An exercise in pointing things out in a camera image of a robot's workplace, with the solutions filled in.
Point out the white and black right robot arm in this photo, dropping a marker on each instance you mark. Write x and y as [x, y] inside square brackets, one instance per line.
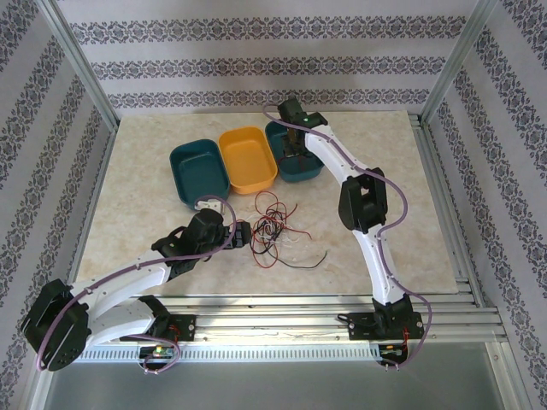
[333, 149]

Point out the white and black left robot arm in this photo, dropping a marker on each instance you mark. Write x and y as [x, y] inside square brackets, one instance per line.
[124, 286]

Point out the small teal plastic bin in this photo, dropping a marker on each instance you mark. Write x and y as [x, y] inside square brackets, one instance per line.
[275, 141]

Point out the yellow plastic bin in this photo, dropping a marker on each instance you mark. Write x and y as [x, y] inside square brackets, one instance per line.
[248, 162]

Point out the large teal plastic bin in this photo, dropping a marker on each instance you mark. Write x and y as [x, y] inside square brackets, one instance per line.
[201, 171]

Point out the small circuit board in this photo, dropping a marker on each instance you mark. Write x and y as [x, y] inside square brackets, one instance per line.
[391, 349]
[159, 351]

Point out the grey metal panel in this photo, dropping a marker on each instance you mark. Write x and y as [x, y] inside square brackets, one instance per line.
[273, 388]

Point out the aluminium frame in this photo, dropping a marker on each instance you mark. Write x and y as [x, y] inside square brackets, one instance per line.
[273, 318]

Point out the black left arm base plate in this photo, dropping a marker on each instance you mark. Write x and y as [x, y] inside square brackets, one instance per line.
[188, 326]

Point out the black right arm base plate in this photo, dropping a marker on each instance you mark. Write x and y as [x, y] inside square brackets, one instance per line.
[359, 326]

